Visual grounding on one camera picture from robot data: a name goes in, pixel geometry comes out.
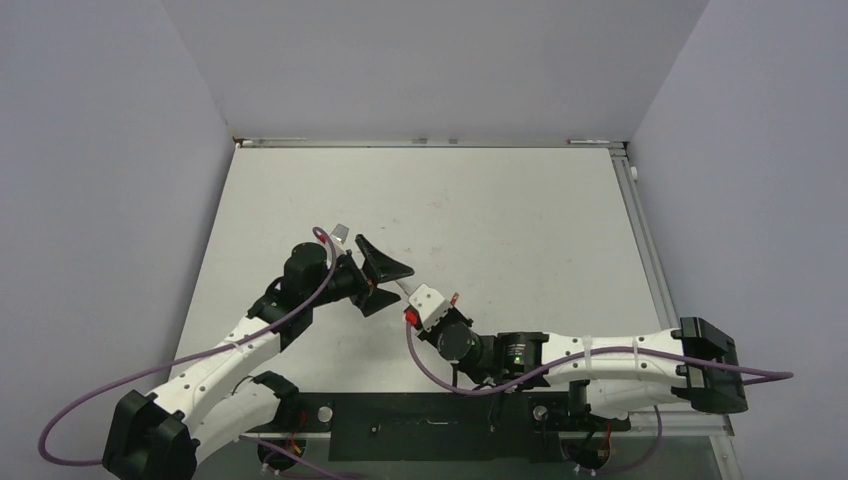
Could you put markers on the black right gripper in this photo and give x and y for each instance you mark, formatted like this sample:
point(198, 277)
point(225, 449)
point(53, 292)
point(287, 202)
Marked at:
point(452, 312)

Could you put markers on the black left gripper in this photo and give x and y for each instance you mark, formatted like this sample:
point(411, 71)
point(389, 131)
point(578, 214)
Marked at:
point(376, 267)

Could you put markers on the white remote control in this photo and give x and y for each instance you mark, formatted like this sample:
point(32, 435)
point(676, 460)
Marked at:
point(407, 287)

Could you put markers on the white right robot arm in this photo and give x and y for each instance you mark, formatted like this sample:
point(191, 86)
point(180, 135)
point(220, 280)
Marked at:
point(695, 362)

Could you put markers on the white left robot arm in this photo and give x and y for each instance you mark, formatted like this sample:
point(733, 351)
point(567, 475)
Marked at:
point(168, 432)

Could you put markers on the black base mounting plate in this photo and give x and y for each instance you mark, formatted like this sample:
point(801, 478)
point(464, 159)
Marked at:
point(441, 426)

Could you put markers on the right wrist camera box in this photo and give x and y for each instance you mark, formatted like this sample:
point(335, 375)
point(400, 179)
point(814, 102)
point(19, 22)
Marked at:
point(426, 307)

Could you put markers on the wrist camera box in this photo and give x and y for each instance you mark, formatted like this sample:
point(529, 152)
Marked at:
point(340, 233)
point(426, 307)

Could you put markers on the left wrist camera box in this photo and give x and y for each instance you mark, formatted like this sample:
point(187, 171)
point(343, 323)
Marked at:
point(340, 233)

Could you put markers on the aluminium rail back edge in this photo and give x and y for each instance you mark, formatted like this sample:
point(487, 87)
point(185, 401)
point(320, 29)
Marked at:
point(422, 142)

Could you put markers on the aluminium rail edge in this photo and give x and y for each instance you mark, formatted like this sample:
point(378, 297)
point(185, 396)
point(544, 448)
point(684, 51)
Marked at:
point(661, 296)
point(422, 142)

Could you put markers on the aluminium rail right edge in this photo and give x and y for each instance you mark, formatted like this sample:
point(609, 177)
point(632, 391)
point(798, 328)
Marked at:
point(661, 296)

